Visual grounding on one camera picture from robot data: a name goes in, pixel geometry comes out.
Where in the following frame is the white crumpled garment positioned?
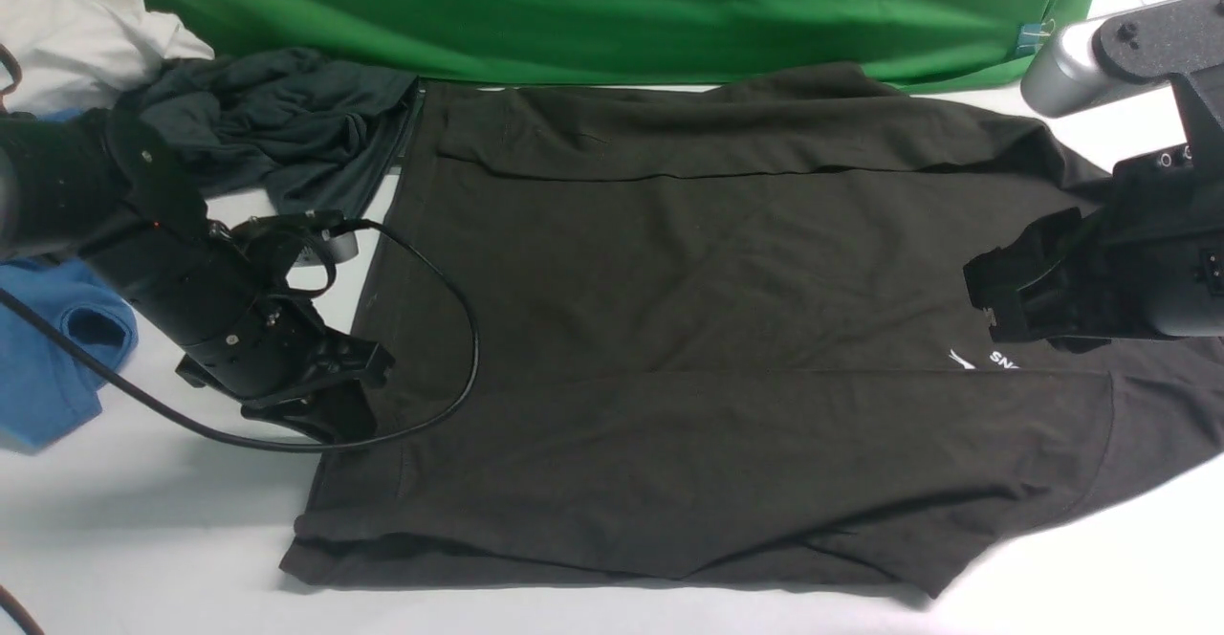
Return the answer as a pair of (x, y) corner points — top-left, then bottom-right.
(1, 0), (214, 116)

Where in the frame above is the dark gray long-sleeved shirt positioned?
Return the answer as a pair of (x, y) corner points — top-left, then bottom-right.
(282, 64), (1222, 597)

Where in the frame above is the green backdrop cloth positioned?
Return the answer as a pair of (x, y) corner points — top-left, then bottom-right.
(147, 0), (1092, 92)

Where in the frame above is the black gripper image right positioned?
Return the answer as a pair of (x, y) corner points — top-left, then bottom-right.
(963, 208), (1148, 349)

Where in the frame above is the dark teal crumpled garment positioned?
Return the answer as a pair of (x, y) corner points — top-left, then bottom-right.
(118, 48), (421, 218)

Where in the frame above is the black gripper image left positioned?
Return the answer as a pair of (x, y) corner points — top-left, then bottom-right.
(176, 300), (394, 445)

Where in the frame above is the blue binder clip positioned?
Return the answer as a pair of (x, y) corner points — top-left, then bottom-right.
(1013, 20), (1058, 58)

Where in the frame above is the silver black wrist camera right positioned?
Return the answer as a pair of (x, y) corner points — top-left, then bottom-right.
(1021, 0), (1223, 119)

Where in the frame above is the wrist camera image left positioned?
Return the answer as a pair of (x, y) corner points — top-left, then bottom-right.
(230, 209), (359, 272)

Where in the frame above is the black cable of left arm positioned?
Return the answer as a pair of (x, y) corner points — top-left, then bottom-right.
(0, 219), (479, 635)

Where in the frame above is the black silver robot arm right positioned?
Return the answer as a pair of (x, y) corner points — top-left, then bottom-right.
(963, 67), (1223, 355)

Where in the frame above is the blue crumpled garment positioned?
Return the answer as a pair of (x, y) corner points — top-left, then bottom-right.
(1, 259), (140, 451)

